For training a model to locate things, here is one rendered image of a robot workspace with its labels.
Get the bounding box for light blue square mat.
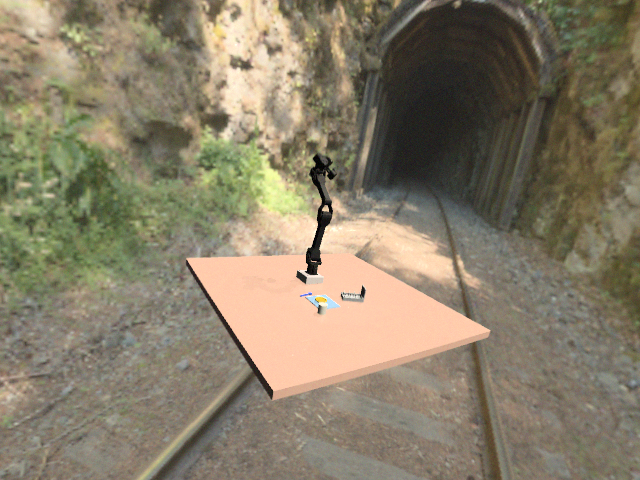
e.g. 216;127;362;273
305;295;341;310

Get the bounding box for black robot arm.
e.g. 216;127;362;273
304;156;333;275

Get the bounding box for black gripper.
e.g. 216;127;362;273
313;153;337;180

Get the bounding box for grey dish rack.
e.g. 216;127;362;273
340;285;367;303

